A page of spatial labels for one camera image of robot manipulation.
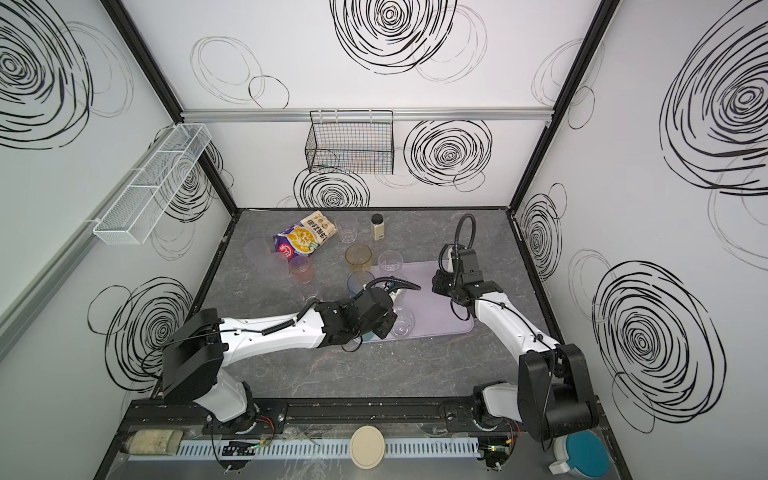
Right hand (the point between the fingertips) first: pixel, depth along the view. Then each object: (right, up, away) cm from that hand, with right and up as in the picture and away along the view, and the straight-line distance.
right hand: (432, 279), depth 88 cm
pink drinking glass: (-43, +2, +12) cm, 44 cm away
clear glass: (-12, +4, +11) cm, 17 cm away
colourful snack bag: (-44, +13, +21) cm, 50 cm away
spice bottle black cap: (-17, +17, +18) cm, 30 cm away
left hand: (-11, -8, -7) cm, 15 cm away
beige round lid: (-18, -33, -23) cm, 44 cm away
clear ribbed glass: (-28, +17, +22) cm, 39 cm away
